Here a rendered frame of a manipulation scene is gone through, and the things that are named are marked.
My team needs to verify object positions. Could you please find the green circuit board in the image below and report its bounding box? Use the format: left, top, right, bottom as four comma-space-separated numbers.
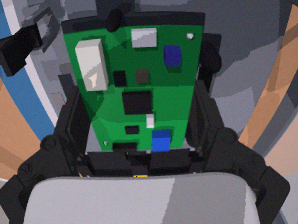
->
63, 25, 203, 153

